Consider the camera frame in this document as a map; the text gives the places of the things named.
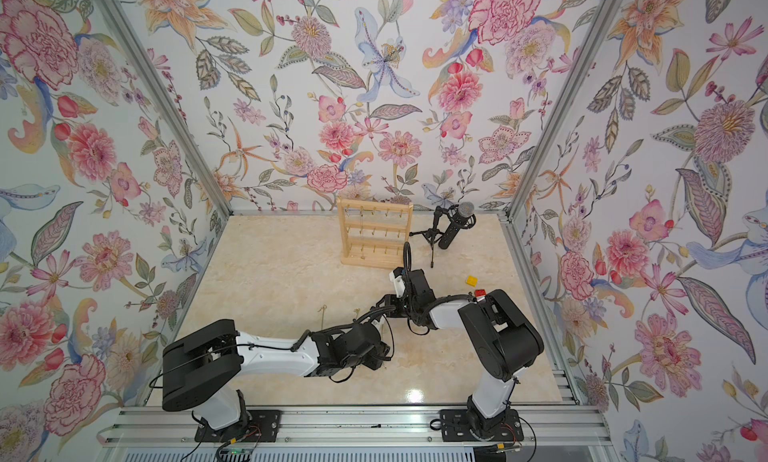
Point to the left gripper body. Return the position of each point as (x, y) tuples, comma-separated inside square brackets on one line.
[(372, 340)]

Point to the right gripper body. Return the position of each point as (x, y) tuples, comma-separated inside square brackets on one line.
[(411, 280)]

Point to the wooden jewelry display stand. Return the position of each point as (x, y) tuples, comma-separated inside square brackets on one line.
[(373, 234)]

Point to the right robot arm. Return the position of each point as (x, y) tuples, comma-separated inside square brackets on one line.
[(504, 340)]

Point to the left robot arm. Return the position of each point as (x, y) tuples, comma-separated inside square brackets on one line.
[(198, 368)]

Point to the black microphone on tripod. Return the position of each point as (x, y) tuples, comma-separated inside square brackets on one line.
[(447, 223)]

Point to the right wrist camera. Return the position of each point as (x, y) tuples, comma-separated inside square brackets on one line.
[(400, 281)]

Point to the aluminium mounting rail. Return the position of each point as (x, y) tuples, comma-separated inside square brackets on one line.
[(324, 426)]

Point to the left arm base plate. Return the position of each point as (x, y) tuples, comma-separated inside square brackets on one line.
[(258, 426)]

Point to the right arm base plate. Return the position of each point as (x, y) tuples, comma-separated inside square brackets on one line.
[(468, 425)]

